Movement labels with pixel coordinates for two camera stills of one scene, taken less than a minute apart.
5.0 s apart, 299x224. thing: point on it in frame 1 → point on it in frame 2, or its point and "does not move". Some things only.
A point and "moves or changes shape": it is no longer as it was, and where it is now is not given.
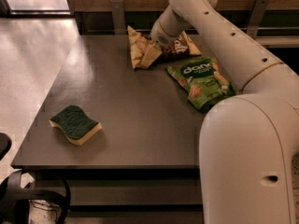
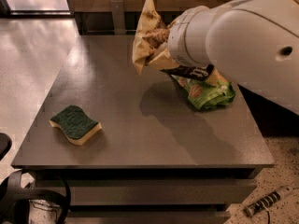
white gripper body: [161, 36] → [177, 40]
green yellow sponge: [75, 124] does not move
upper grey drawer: [135, 192] does not move
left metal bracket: [119, 17] does not move
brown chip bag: [146, 52] moves or changes shape
